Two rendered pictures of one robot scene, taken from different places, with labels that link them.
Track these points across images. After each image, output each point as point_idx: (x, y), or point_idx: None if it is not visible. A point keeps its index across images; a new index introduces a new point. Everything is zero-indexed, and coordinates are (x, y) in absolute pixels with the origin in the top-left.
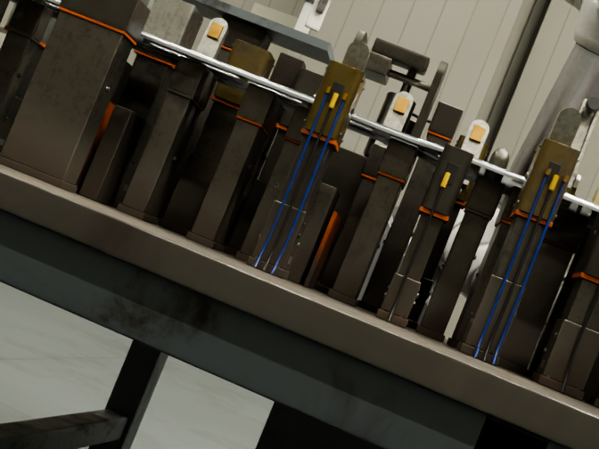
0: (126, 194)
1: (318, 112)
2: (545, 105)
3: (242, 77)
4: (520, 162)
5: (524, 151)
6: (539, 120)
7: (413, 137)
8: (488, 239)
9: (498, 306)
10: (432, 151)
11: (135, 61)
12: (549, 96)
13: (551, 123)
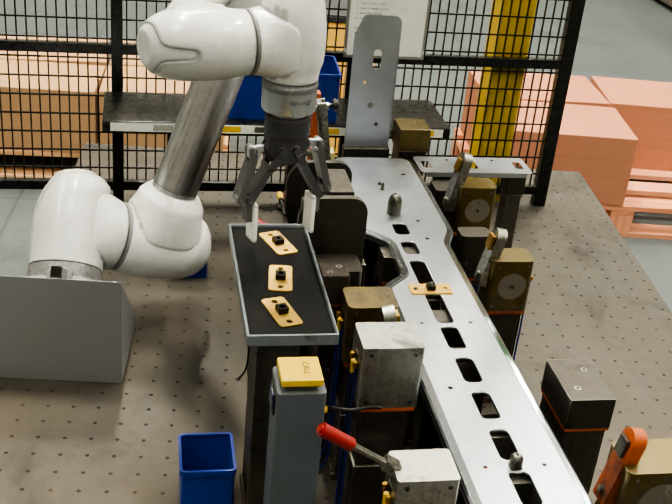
0: None
1: (527, 294)
2: (221, 102)
3: (447, 325)
4: (206, 157)
5: (208, 147)
6: (219, 117)
7: (449, 245)
8: (201, 228)
9: None
10: (404, 236)
11: (407, 415)
12: (224, 93)
13: (228, 113)
